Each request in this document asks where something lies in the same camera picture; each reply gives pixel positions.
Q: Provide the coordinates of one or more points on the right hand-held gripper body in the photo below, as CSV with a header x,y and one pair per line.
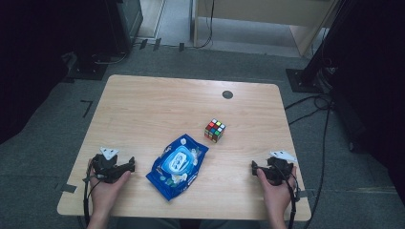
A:
x,y
280,170

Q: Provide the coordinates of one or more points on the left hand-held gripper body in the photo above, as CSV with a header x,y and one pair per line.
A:
x,y
106,167

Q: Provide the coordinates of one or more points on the blue wet wipes pack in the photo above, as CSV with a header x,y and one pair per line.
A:
x,y
176,165

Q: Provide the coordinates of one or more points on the multicoloured puzzle cube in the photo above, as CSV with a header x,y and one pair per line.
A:
x,y
215,130

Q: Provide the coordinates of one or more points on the person's right hand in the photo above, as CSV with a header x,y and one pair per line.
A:
x,y
280,197

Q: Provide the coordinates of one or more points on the person's left hand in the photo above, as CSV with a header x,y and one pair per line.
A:
x,y
103,194

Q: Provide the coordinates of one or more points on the grey tape strip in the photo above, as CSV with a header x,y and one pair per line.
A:
x,y
68,188
302,194

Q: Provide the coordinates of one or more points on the round black table grommet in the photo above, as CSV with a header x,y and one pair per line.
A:
x,y
227,94

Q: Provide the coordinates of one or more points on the black metal stand base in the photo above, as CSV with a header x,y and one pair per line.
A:
x,y
86,71

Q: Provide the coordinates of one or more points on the black metal stand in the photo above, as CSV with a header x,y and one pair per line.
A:
x,y
313,63

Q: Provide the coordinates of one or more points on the black tape strip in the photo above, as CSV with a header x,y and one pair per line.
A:
x,y
181,47
157,44

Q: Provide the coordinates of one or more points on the dark curtain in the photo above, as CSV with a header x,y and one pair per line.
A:
x,y
379,95
28,63

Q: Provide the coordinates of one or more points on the black equipment cabinet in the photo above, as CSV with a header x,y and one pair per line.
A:
x,y
127,19

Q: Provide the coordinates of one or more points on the light wooden furniture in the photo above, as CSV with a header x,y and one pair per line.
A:
x,y
254,11

